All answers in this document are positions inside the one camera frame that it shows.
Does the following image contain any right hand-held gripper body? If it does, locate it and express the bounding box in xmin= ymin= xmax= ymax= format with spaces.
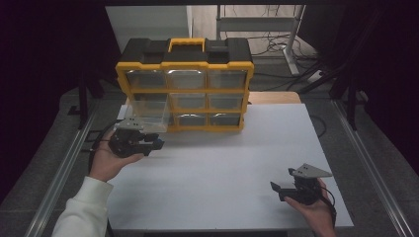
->
xmin=285 ymin=163 xmax=334 ymax=206

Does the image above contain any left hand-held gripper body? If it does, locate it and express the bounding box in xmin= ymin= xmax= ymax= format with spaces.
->
xmin=108 ymin=117 xmax=146 ymax=159

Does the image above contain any clear plastic drawer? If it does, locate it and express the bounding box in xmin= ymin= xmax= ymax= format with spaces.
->
xmin=126 ymin=99 xmax=172 ymax=134

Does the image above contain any yellow black organizer cabinet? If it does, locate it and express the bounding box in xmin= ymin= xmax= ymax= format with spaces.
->
xmin=115 ymin=37 xmax=255 ymax=133

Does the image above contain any person's right hand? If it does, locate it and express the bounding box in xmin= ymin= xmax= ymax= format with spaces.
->
xmin=284 ymin=180 xmax=338 ymax=237

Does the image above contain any person's left hand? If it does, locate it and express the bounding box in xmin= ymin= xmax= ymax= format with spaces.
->
xmin=88 ymin=130 xmax=145 ymax=183

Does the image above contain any black metal stand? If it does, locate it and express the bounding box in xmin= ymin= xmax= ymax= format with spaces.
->
xmin=76 ymin=74 xmax=104 ymax=130
xmin=328 ymin=74 xmax=361 ymax=131

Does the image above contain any grid of clear drawers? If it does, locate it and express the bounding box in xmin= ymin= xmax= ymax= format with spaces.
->
xmin=125 ymin=69 xmax=248 ymax=127

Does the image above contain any white power strip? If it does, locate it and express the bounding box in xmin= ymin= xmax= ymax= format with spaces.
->
xmin=306 ymin=69 xmax=326 ymax=84

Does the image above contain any white cabinet panel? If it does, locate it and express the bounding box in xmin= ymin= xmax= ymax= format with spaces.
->
xmin=105 ymin=4 xmax=194 ymax=53

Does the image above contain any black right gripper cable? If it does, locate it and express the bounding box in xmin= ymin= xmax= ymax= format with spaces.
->
xmin=317 ymin=184 xmax=338 ymax=229

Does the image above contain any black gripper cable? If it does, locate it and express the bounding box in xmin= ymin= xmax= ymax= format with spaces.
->
xmin=86 ymin=121 xmax=124 ymax=174
xmin=317 ymin=184 xmax=338 ymax=229

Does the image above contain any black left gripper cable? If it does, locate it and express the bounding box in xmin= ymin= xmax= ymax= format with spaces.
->
xmin=86 ymin=121 xmax=124 ymax=174

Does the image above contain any black cable loop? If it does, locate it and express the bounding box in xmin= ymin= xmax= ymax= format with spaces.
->
xmin=308 ymin=114 xmax=328 ymax=139

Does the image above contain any aluminium floor rail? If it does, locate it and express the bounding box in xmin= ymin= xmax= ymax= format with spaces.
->
xmin=23 ymin=98 xmax=101 ymax=237
xmin=330 ymin=98 xmax=417 ymax=237

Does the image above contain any tangle of floor cables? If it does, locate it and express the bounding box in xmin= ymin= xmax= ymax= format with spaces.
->
xmin=246 ymin=32 xmax=319 ymax=93

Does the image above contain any white metal desk frame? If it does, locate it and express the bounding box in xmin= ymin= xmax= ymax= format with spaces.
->
xmin=215 ymin=4 xmax=306 ymax=77

